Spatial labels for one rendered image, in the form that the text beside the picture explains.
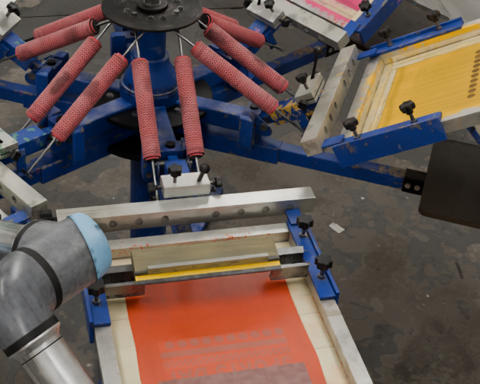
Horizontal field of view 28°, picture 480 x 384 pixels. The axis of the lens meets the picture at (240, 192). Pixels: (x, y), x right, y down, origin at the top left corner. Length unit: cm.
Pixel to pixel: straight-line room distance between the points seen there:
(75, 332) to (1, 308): 211
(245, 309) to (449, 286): 177
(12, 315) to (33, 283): 6
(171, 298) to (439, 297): 178
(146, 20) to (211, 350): 102
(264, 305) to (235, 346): 16
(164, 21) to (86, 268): 133
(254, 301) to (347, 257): 168
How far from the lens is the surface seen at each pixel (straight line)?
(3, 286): 153
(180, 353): 223
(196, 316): 232
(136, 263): 230
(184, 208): 249
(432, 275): 402
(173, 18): 280
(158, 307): 234
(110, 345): 220
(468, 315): 389
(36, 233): 161
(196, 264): 229
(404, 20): 376
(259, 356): 224
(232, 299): 236
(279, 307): 236
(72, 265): 156
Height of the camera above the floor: 258
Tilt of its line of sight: 37 degrees down
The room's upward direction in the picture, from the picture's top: 5 degrees clockwise
